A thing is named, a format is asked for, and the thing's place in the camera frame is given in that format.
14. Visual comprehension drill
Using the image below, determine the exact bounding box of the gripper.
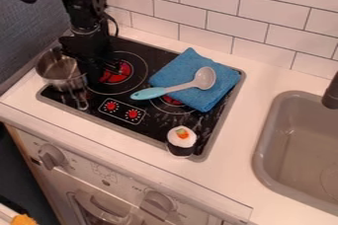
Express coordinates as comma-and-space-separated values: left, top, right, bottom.
57, 25, 125, 89

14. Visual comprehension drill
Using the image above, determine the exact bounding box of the silver pot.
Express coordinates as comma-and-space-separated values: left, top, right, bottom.
34, 46, 92, 111

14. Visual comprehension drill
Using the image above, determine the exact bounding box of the toy stove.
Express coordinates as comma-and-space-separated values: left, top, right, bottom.
36, 35, 249, 164

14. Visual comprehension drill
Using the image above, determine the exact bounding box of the blue cloth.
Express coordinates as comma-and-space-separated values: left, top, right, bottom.
146, 46, 243, 113

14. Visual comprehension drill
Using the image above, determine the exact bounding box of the toy sushi roll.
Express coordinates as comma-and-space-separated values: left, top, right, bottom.
164, 125, 199, 158

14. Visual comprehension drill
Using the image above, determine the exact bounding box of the toy sink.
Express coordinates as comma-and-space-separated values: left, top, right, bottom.
250, 90, 338, 217

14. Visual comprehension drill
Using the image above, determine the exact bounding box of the tap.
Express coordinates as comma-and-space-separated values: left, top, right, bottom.
320, 70, 338, 111

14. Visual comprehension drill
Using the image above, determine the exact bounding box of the grey spoon with teal handle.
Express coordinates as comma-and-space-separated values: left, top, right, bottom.
128, 66, 218, 102

